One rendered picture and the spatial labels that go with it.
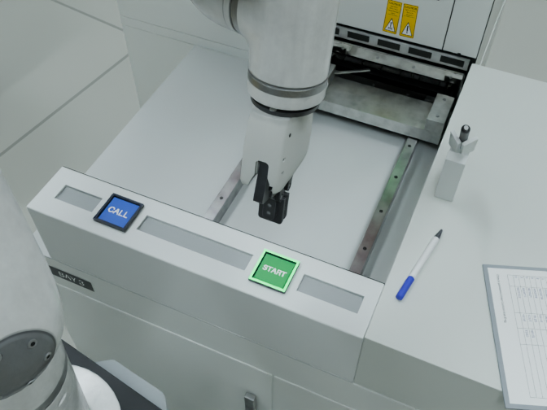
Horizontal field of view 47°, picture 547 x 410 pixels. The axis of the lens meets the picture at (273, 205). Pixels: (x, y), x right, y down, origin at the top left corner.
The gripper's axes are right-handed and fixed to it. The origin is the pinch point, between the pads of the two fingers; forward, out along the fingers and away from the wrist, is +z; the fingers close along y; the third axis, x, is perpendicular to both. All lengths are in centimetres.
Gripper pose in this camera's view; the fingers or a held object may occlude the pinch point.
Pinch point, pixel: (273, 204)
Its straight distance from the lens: 77.2
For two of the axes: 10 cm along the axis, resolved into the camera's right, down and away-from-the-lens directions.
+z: -0.8, 7.6, 6.4
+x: 9.1, 3.2, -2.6
